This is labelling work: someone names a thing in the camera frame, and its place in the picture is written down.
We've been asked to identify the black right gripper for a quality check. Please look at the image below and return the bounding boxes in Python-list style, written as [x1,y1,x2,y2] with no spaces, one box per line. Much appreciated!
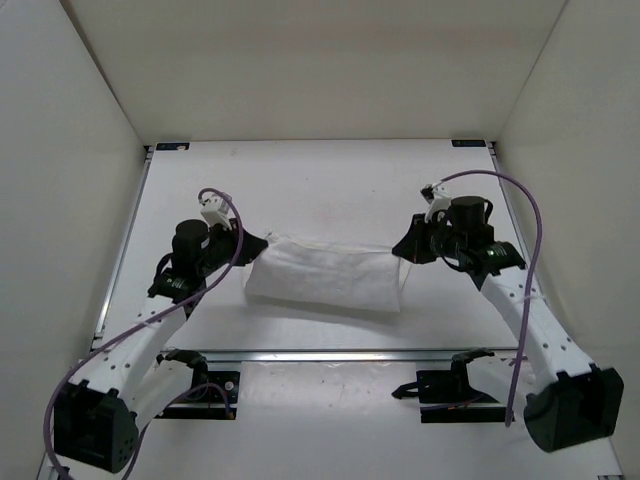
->
[393,213,465,265]

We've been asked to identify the aluminium table edge rail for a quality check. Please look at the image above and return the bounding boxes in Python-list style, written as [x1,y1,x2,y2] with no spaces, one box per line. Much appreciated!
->
[199,348,526,365]

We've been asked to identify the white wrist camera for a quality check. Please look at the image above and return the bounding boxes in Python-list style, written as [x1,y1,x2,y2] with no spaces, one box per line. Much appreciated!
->
[420,181,452,222]
[198,189,231,230]

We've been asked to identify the white pleated skirt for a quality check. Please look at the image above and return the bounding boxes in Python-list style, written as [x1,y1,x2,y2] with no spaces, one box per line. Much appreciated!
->
[243,232,411,313]

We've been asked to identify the corner table label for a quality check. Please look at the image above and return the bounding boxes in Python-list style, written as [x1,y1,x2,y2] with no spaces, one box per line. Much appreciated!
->
[155,142,190,151]
[451,139,486,148]

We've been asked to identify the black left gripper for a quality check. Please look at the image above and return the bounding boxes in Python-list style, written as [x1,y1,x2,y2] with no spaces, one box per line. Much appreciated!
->
[201,213,269,270]

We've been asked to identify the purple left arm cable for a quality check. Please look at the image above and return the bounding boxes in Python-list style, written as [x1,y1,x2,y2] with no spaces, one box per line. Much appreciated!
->
[43,187,246,479]

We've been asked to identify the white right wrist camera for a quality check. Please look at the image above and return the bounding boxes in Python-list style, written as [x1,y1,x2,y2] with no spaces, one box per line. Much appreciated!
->
[420,181,452,222]

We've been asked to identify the right corner table label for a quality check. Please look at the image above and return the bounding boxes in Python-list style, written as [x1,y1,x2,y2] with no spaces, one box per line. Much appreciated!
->
[451,139,486,148]

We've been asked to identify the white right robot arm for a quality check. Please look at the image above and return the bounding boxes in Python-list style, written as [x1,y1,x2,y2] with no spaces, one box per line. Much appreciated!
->
[392,194,624,453]

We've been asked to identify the white front cover board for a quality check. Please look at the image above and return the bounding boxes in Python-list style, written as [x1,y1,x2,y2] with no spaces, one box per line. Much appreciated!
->
[127,362,621,479]

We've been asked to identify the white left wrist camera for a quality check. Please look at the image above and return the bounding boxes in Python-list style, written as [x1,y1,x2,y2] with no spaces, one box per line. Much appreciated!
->
[198,189,231,230]

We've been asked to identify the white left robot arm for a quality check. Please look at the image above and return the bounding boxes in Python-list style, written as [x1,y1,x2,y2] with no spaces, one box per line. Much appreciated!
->
[44,219,268,473]

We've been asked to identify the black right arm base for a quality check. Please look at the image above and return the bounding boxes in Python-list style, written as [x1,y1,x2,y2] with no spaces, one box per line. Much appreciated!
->
[391,348,506,424]

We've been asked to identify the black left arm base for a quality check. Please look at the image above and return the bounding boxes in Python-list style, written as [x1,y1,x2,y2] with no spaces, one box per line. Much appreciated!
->
[156,350,241,421]

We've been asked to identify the left corner table label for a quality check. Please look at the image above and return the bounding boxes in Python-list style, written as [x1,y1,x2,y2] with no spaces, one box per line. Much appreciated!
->
[155,142,190,151]

